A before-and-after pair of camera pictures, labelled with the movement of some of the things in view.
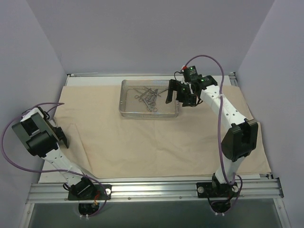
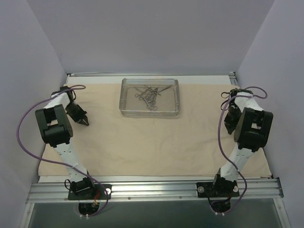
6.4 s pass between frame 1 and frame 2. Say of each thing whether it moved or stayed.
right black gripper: moved
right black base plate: stayed
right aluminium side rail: stayed
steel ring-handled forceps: stayed
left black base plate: stayed
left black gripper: moved
